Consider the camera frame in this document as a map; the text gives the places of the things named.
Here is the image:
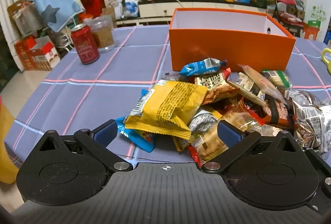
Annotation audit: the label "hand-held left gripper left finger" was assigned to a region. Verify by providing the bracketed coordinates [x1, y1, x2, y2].
[38, 119, 134, 172]

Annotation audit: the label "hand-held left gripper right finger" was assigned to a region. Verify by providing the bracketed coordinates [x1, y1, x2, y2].
[201, 120, 301, 174]

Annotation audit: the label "clear cracker packet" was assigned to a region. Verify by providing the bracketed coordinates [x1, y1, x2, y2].
[190, 110, 265, 163]

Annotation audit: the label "small blue edged snack packet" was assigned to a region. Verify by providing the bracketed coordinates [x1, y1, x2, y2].
[115, 90, 156, 153]

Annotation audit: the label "beige black snack packet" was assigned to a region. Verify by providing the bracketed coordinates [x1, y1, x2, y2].
[228, 72, 267, 107]

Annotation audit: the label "orange peanut snack packet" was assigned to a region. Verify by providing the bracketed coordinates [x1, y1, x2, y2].
[194, 68, 241, 106]

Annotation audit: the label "red brown wafer packet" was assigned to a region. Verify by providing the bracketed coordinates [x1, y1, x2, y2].
[261, 99, 293, 126]

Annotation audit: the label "clear round cake packet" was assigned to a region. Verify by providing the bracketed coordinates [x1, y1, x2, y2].
[238, 64, 288, 106]

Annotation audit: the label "yellow snack packet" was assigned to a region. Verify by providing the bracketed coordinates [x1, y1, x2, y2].
[125, 80, 209, 140]

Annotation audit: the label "light blue snack packet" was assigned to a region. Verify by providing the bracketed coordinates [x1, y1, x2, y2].
[179, 58, 228, 77]

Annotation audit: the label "green biscuit packet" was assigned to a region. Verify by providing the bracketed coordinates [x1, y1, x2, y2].
[262, 69, 293, 90]

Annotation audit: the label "dark red snack packet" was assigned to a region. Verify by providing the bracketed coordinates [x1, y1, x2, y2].
[284, 90, 331, 160]

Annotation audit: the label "orange cardboard box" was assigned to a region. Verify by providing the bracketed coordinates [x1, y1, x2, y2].
[169, 8, 296, 71]

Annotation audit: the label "blue plaid tablecloth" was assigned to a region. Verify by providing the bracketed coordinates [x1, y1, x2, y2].
[4, 24, 331, 170]

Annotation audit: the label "red soda can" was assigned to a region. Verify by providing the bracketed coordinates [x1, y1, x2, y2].
[70, 23, 100, 65]

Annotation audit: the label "clear plastic jar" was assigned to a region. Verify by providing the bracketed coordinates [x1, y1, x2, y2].
[89, 15, 115, 52]

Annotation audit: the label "yellow bag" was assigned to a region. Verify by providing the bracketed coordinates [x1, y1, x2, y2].
[0, 96, 20, 184]

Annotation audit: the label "red white cartons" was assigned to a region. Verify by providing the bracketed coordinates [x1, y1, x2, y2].
[14, 35, 61, 71]

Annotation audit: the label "yellow green mug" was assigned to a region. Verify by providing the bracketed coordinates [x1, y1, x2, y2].
[321, 48, 331, 72]

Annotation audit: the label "blue white floor bag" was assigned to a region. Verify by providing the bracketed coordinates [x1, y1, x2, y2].
[125, 0, 140, 17]

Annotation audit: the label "white tv stand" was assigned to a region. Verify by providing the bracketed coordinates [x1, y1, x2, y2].
[139, 0, 269, 18]

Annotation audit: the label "red gift bag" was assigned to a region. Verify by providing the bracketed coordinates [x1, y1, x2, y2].
[78, 0, 105, 18]

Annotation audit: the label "grey storage bin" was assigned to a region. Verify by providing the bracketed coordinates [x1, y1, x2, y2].
[12, 2, 45, 36]

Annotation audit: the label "blue star print cloth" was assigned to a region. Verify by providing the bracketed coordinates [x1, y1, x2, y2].
[24, 0, 86, 32]

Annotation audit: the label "red folding chair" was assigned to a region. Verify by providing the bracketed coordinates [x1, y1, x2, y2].
[273, 0, 306, 33]

